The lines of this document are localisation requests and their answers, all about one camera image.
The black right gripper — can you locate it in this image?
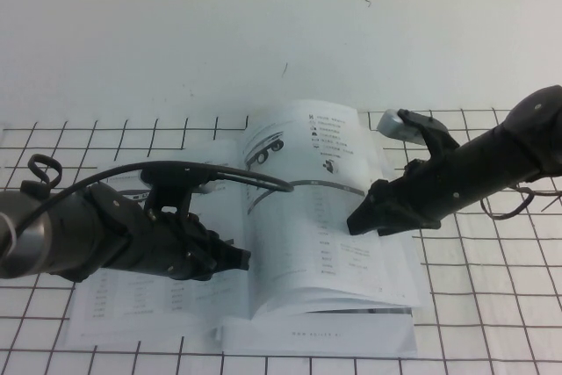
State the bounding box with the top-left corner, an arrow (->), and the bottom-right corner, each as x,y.
346,156 -> 458,236

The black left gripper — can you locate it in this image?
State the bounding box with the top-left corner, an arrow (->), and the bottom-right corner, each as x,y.
117,204 -> 253,283

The white product manual book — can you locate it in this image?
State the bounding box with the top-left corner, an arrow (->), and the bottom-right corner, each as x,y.
65,98 -> 426,350

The closed white book with print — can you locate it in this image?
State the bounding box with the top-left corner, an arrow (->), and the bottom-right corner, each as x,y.
213,304 -> 417,357

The white grid-pattern tablecloth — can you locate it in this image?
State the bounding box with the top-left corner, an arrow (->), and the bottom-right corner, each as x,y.
0,106 -> 562,375

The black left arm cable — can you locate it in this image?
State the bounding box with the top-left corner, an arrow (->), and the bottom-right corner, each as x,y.
0,154 -> 295,244

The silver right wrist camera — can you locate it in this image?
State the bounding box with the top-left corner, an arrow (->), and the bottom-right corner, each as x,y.
376,108 -> 429,146

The black left camera mount bracket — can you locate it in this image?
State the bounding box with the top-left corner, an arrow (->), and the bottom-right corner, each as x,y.
139,162 -> 210,220

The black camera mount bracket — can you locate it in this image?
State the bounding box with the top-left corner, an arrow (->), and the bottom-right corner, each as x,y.
397,108 -> 461,162
139,162 -> 210,220

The black right camera mount bracket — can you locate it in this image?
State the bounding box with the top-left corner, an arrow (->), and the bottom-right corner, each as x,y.
397,108 -> 461,162

